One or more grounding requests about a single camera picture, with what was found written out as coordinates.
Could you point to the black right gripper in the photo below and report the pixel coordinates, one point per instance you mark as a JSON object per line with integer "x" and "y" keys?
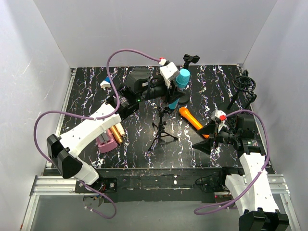
{"x": 214, "y": 135}

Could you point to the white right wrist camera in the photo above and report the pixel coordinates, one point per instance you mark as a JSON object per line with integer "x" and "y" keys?
{"x": 219, "y": 117}

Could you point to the white and blue small object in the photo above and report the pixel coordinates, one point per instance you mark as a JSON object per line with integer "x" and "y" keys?
{"x": 106, "y": 83}

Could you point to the gold microphone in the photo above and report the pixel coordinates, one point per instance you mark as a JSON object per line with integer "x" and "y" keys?
{"x": 116, "y": 135}

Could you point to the black round-base clip stand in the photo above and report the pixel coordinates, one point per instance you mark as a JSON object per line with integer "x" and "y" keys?
{"x": 187, "y": 60}

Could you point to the black tripod mic stand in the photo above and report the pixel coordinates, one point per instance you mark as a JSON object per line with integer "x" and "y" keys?
{"x": 161, "y": 133}

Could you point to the blue microphone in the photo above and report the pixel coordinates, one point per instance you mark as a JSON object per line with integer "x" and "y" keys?
{"x": 181, "y": 80}

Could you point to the orange microphone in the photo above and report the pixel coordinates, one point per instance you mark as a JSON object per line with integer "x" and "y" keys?
{"x": 186, "y": 114}

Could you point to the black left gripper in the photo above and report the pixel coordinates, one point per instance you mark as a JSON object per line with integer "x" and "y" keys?
{"x": 173, "y": 89}

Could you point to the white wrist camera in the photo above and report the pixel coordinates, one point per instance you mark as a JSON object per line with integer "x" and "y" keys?
{"x": 219, "y": 117}
{"x": 168, "y": 70}

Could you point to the pink box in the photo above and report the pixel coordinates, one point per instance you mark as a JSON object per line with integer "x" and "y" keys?
{"x": 106, "y": 142}

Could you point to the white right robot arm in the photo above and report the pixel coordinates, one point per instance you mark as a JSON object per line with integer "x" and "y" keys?
{"x": 250, "y": 190}

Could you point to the pink beige microphone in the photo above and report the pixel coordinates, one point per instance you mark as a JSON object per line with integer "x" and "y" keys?
{"x": 120, "y": 129}

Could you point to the black round-base shock-mount stand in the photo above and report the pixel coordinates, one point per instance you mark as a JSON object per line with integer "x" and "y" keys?
{"x": 246, "y": 85}

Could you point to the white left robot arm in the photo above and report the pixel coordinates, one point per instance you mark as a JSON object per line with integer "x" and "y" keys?
{"x": 137, "y": 87}

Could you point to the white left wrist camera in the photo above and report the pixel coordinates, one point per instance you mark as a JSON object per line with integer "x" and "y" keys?
{"x": 168, "y": 70}

